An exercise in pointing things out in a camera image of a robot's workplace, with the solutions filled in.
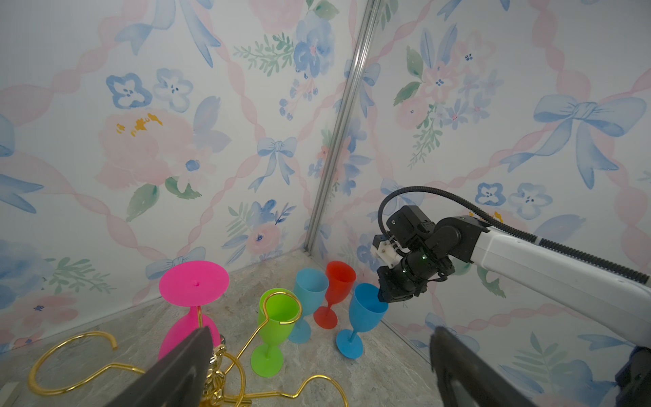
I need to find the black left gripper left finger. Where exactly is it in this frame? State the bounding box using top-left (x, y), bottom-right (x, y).
top-left (108, 327), bottom-right (213, 407)

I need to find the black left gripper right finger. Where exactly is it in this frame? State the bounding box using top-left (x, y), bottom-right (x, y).
top-left (430, 327), bottom-right (533, 406)

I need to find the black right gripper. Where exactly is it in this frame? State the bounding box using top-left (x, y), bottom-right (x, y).
top-left (377, 254), bottom-right (455, 304)

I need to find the cyan wine glass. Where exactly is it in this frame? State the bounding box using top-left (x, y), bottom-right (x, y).
top-left (336, 283), bottom-right (388, 360)

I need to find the red wine glass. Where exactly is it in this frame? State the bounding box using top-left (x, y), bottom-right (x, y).
top-left (314, 261), bottom-right (357, 330)

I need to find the magenta wine glass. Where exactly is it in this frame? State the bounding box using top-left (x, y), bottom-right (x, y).
top-left (158, 260), bottom-right (230, 360)

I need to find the light blue wine glass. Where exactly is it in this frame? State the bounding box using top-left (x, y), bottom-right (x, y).
top-left (289, 268), bottom-right (330, 344)

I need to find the green wine glass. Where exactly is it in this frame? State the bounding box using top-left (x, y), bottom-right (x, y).
top-left (251, 288), bottom-right (303, 378)

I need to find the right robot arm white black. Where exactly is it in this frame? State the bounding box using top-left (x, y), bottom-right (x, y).
top-left (371, 205), bottom-right (650, 406)

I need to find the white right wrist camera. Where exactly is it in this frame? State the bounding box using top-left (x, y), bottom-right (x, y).
top-left (371, 234), bottom-right (407, 269)

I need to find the gold wire glass rack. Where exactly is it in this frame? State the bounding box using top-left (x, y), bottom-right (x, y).
top-left (27, 310), bottom-right (350, 406)

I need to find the aluminium corner post right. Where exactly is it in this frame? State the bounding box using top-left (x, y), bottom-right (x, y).
top-left (303, 0), bottom-right (383, 255)

